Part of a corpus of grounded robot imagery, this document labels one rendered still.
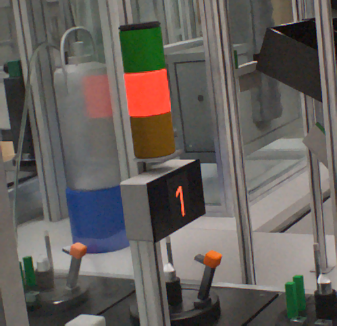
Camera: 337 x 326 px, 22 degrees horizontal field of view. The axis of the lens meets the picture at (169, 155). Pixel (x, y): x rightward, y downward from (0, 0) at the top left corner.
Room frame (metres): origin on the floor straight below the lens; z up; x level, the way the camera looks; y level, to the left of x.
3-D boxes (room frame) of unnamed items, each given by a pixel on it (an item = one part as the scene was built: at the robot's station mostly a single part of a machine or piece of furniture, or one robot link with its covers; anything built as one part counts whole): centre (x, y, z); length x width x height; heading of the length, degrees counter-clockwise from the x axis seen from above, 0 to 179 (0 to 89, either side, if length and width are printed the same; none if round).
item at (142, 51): (1.02, 0.02, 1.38); 0.05 x 0.05 x 0.05
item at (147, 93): (1.02, 0.02, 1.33); 0.05 x 0.05 x 0.05
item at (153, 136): (1.02, 0.02, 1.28); 0.05 x 0.05 x 0.05
